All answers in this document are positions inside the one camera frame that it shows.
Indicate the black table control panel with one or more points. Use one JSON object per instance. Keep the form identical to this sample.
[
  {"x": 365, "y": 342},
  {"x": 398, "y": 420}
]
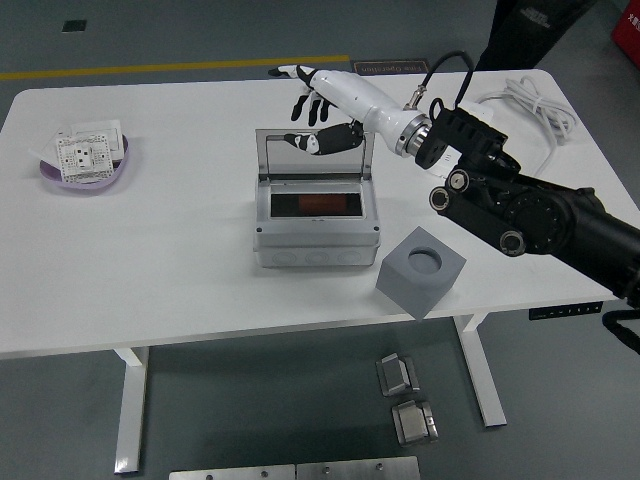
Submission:
[{"x": 565, "y": 310}]

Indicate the person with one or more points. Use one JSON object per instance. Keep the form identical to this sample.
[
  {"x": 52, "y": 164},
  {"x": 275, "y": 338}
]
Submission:
[{"x": 525, "y": 35}]

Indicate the white wall switch panel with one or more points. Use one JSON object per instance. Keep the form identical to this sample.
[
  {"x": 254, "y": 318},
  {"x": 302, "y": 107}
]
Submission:
[{"x": 112, "y": 137}]

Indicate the purple bowl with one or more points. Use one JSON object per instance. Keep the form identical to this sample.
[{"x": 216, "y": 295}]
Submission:
[{"x": 85, "y": 186}]

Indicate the dark floor hatch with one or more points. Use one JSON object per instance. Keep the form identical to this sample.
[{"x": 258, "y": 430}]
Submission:
[{"x": 75, "y": 26}]

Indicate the red object with white print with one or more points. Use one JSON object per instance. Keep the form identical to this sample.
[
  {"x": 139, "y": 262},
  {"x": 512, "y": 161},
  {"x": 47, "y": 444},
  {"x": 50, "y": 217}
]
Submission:
[{"x": 630, "y": 40}]

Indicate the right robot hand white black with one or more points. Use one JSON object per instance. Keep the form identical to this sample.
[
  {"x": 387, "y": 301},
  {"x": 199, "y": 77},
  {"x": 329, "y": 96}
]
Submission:
[{"x": 360, "y": 97}]

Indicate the white plastic plate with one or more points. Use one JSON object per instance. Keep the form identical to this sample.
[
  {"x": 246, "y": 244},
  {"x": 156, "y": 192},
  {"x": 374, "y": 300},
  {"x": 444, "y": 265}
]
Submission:
[{"x": 42, "y": 150}]

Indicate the white table leg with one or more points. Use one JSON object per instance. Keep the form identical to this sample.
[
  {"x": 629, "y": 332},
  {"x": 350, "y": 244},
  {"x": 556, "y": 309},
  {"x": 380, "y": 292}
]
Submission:
[
  {"x": 480, "y": 370},
  {"x": 131, "y": 410}
]

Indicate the yellow floor tape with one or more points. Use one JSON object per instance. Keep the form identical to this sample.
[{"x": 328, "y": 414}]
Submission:
[{"x": 200, "y": 65}]

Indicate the brown floor sign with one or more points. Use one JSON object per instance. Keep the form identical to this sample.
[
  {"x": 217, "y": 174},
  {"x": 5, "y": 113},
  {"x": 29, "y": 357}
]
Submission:
[{"x": 390, "y": 68}]

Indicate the metal base plate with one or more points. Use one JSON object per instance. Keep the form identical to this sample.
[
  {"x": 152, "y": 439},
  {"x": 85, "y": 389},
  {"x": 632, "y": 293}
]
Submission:
[
  {"x": 357, "y": 469},
  {"x": 230, "y": 473}
]

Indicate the grey cube with round hole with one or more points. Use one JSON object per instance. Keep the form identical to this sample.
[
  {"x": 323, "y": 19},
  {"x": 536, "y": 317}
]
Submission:
[{"x": 400, "y": 280}]

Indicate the small metal block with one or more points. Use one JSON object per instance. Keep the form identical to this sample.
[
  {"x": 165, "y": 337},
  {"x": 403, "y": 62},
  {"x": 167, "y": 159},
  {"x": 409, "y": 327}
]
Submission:
[
  {"x": 415, "y": 422},
  {"x": 397, "y": 375}
]

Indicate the grey junction box clear lid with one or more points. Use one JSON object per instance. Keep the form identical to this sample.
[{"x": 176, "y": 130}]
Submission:
[{"x": 315, "y": 235}]

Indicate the white wall socket panel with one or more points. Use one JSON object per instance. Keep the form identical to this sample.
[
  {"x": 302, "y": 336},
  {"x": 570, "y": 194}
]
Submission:
[{"x": 82, "y": 157}]

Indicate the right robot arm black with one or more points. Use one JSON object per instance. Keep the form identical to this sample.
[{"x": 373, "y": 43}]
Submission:
[{"x": 540, "y": 215}]

